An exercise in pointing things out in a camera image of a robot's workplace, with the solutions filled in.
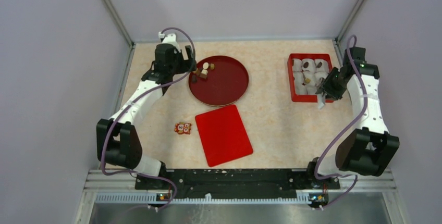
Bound metal tongs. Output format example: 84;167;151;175
317;94;326;109

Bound round dark red tray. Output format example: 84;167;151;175
188;55;250;107

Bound red rectangular lid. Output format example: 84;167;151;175
195;105;253;167

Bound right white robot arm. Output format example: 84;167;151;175
305;64;400;189

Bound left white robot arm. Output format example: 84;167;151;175
96;42;196;189

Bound red chocolate box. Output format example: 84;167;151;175
287;53;333;103

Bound red owl number block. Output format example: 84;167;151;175
174;122;192;135

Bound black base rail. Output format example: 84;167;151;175
134;168;340;200

